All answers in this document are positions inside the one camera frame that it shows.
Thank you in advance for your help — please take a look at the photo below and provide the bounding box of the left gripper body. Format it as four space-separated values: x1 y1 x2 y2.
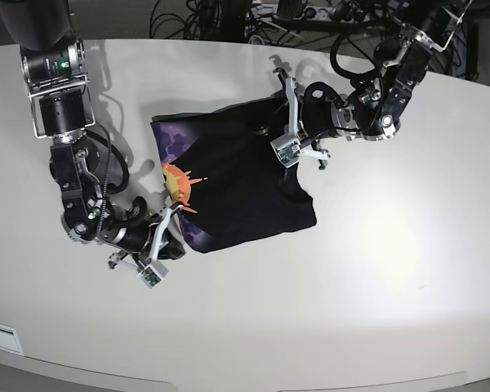
274 67 331 170

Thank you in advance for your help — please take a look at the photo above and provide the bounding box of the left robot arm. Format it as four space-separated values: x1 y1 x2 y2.
252 1 471 170

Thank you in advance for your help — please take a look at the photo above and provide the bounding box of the black cable bundle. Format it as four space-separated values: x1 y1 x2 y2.
146 0 479 82

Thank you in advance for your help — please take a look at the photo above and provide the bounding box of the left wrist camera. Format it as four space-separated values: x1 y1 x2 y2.
270 133 301 168

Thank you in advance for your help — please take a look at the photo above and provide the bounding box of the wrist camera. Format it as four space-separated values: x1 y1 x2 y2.
138 261 168 289
270 133 301 168

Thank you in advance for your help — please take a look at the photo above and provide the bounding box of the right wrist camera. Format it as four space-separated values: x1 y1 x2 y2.
138 261 168 289

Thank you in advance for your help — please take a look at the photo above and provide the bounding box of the white label sticker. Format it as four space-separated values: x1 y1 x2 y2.
0 324 24 356

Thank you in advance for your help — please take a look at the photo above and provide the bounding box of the white power strip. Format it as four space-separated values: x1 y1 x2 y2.
252 3 376 24

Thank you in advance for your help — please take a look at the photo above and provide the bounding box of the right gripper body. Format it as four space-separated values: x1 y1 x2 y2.
108 206 183 272

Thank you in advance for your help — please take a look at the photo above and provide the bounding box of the black T-shirt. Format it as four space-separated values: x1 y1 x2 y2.
151 98 317 253

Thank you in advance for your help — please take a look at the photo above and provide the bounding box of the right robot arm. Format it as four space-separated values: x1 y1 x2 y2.
0 1 185 286

